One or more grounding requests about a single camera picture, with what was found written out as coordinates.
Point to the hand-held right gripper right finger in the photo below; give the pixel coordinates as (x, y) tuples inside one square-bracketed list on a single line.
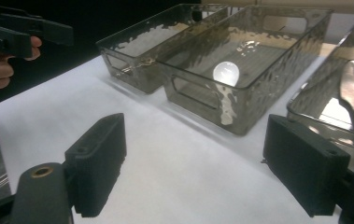
[(305, 161)]

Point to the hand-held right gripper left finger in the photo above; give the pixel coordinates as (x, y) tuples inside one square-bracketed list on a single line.
[(98, 161)]

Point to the smoky clear plastic bin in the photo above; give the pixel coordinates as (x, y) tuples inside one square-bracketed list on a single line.
[(134, 74), (321, 99), (258, 102)]

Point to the white spoon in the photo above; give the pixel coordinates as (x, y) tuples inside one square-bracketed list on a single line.
[(226, 74)]

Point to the white table cover sheet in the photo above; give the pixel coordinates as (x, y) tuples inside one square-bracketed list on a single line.
[(171, 174)]

